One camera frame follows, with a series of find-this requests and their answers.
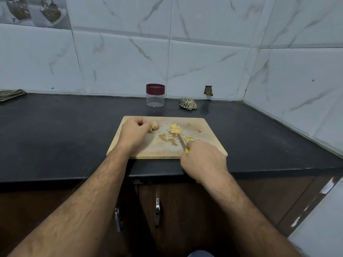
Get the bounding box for person's right hand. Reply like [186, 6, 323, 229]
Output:
[179, 139, 230, 185]

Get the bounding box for person's left hand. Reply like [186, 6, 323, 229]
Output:
[116, 116, 153, 157]

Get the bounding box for wooden cutting board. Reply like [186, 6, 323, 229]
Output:
[106, 115, 228, 160]

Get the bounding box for yellow handled knife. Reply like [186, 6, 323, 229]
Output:
[177, 133, 190, 155]

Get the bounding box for pile of ginger strips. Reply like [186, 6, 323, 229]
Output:
[158, 133, 200, 147]

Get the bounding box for clear jar maroon lid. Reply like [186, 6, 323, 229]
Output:
[146, 83, 166, 108]

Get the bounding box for pile of yellow ginger slices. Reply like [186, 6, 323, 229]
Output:
[169, 123, 183, 136]

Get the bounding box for person's right forearm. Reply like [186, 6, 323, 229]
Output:
[206, 172, 302, 257]

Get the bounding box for person's left forearm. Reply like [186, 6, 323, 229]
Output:
[8, 149, 133, 257]

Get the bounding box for small ginger peel scraps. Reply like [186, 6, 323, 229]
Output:
[186, 121, 203, 133]

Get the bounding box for black countertop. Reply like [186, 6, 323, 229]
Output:
[0, 93, 343, 183]

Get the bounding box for person's blue clothing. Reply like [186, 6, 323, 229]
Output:
[187, 250, 215, 257]

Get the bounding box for crumpled patterned cloth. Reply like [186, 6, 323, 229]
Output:
[179, 98, 198, 111]

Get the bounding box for brown wooden cabinet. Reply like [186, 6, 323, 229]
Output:
[0, 174, 343, 257]

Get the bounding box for folded green cloth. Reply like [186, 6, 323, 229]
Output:
[0, 89, 27, 103]

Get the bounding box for decorative picture tiles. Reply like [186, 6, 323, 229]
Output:
[0, 0, 71, 30]

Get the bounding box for metal cabinet handle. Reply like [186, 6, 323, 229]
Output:
[154, 197, 162, 228]
[114, 207, 122, 233]

